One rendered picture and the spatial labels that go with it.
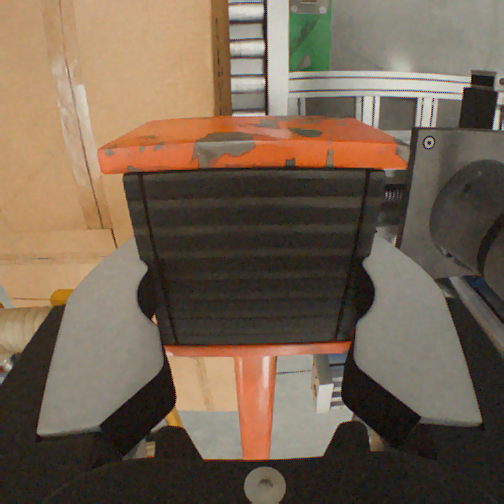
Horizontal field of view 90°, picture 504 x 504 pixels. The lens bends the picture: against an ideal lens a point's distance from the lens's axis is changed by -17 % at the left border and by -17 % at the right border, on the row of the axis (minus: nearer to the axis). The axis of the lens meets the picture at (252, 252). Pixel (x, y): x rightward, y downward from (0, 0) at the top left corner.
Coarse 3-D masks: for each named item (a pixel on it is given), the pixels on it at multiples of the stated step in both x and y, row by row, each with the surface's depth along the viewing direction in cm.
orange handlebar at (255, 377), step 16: (240, 368) 14; (256, 368) 14; (272, 368) 15; (240, 384) 15; (256, 384) 15; (272, 384) 15; (240, 400) 16; (256, 400) 16; (272, 400) 16; (240, 416) 17; (256, 416) 17; (272, 416) 18; (240, 432) 19; (256, 432) 18; (256, 448) 20
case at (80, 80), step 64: (0, 0) 28; (64, 0) 29; (128, 0) 30; (192, 0) 30; (0, 64) 32; (64, 64) 33; (128, 64) 34; (192, 64) 35; (0, 128) 37; (64, 128) 38; (128, 128) 39; (0, 192) 43; (64, 192) 43
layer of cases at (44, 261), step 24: (0, 216) 89; (0, 240) 94; (24, 240) 94; (48, 240) 94; (72, 240) 94; (96, 240) 95; (120, 240) 95; (0, 264) 100; (24, 264) 100; (48, 264) 100; (72, 264) 100; (96, 264) 100; (24, 288) 106; (48, 288) 106; (72, 288) 106; (192, 360) 127; (216, 360) 127; (192, 384) 137; (216, 384) 137; (192, 408) 150; (216, 408) 150
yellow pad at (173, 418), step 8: (56, 296) 28; (64, 296) 28; (56, 304) 28; (176, 408) 41; (168, 416) 40; (176, 416) 41; (160, 424) 40; (168, 424) 41; (176, 424) 41; (152, 432) 42
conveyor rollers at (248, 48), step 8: (232, 8) 60; (240, 8) 60; (248, 8) 61; (256, 8) 60; (232, 16) 62; (240, 16) 62; (248, 16) 62; (256, 16) 62; (232, 40) 65; (240, 40) 65; (248, 40) 65; (256, 40) 65; (232, 48) 66; (240, 48) 66; (248, 48) 66; (256, 48) 66; (264, 48) 67; (232, 56) 67; (240, 56) 67; (248, 56) 68; (256, 56) 68; (232, 80) 70; (240, 80) 70; (248, 80) 70; (256, 80) 70; (264, 80) 70; (232, 88) 71; (240, 88) 71; (248, 88) 71; (256, 88) 71; (264, 88) 71; (232, 112) 75; (240, 112) 75; (248, 112) 75; (256, 112) 75; (264, 112) 75
